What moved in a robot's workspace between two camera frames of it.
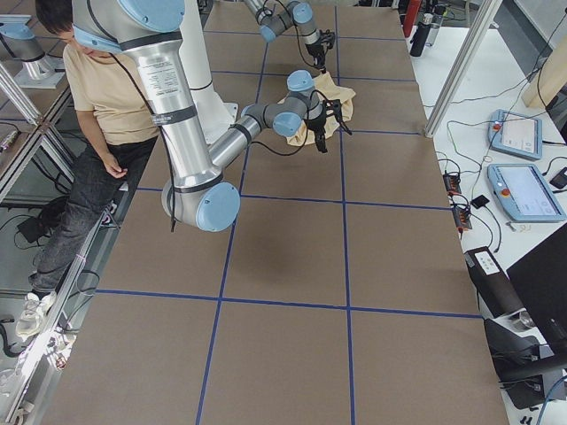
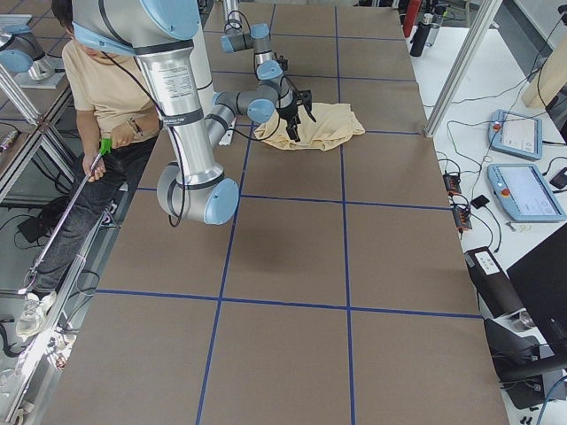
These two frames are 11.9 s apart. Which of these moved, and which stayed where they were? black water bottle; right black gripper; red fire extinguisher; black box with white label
Moved: right black gripper
Stayed: red fire extinguisher; black water bottle; black box with white label
